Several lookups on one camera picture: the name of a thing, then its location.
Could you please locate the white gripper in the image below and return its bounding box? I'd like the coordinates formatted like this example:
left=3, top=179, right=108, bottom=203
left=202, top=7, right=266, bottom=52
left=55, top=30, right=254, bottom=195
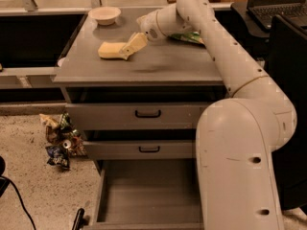
left=120, top=11, right=160, bottom=60

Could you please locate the yellow sponge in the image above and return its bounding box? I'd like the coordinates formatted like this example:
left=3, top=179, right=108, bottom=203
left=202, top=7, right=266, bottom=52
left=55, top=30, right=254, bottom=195
left=98, top=42, right=128, bottom=60

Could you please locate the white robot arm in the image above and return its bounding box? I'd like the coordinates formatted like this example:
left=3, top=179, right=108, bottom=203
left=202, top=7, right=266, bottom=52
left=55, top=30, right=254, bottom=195
left=137, top=0, right=297, bottom=230

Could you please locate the grey drawer cabinet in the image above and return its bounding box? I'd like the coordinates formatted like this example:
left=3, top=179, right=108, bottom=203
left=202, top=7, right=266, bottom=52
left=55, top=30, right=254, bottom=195
left=52, top=7, right=228, bottom=230

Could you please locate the grey top drawer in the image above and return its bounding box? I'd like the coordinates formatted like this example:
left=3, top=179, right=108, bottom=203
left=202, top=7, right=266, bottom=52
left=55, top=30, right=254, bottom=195
left=65, top=87, right=226, bottom=131

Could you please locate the grey drawer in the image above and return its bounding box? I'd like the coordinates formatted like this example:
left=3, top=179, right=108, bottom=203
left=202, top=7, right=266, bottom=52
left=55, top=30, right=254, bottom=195
left=65, top=87, right=226, bottom=131
left=84, top=159, right=204, bottom=230
left=84, top=129, right=196, bottom=160

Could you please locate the grey middle drawer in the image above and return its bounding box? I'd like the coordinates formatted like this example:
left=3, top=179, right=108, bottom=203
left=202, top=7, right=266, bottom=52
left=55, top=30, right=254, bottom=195
left=84, top=129, right=196, bottom=160

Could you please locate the grey bottom drawer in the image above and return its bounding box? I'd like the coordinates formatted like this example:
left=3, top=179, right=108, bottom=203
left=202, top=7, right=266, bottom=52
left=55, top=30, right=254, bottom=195
left=84, top=159, right=204, bottom=230

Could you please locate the white bowl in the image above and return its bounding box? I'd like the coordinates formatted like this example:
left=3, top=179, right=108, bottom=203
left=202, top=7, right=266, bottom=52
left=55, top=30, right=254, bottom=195
left=88, top=7, right=121, bottom=26

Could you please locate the green snack bag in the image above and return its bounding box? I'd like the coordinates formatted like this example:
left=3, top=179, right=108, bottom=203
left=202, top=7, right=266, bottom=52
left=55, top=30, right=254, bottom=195
left=170, top=32, right=204, bottom=45

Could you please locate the pile of snack wrappers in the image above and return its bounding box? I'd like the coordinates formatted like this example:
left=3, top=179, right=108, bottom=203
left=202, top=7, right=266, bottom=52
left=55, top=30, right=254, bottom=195
left=39, top=112, right=86, bottom=156

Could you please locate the black laptop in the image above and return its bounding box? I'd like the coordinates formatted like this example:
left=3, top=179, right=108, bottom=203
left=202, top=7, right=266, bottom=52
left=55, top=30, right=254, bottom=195
left=247, top=0, right=307, bottom=31

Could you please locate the blue snack bag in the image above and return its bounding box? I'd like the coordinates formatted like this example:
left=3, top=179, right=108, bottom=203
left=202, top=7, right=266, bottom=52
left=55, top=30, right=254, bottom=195
left=45, top=145, right=70, bottom=170

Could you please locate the black office chair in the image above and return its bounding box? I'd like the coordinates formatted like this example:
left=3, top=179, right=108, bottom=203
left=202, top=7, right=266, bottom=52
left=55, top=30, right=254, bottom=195
left=265, top=15, right=307, bottom=212

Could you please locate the black handle bottom edge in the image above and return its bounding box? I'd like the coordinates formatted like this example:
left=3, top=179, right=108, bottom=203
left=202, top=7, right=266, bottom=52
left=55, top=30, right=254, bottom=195
left=72, top=208, right=84, bottom=230

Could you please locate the black cable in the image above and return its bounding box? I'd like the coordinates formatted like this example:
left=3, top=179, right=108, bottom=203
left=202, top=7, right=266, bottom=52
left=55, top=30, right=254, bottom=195
left=0, top=174, right=37, bottom=230

